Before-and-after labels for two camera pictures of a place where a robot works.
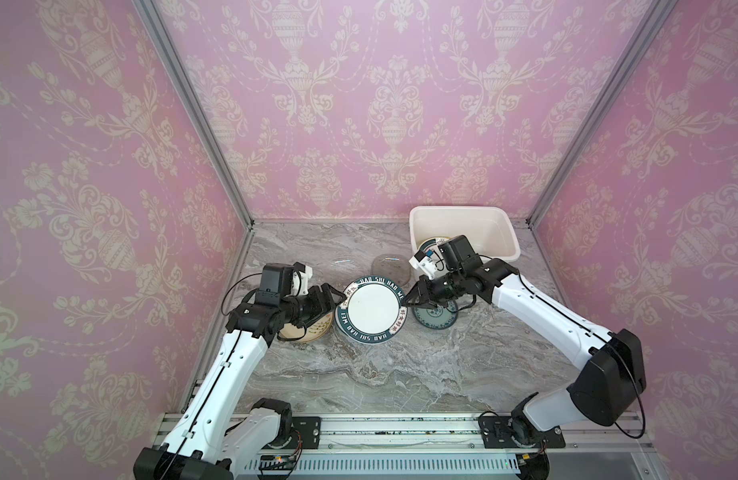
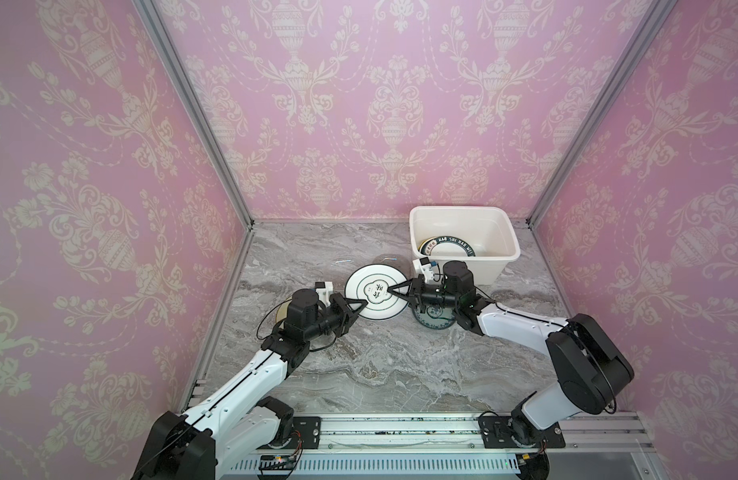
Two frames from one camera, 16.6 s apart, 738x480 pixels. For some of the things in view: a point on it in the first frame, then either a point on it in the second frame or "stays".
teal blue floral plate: x=436 y=318 stays
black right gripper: x=431 y=288 stays
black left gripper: x=321 y=307 -> x=345 y=312
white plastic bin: x=489 y=229 stays
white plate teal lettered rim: x=372 y=312 -> x=425 y=249
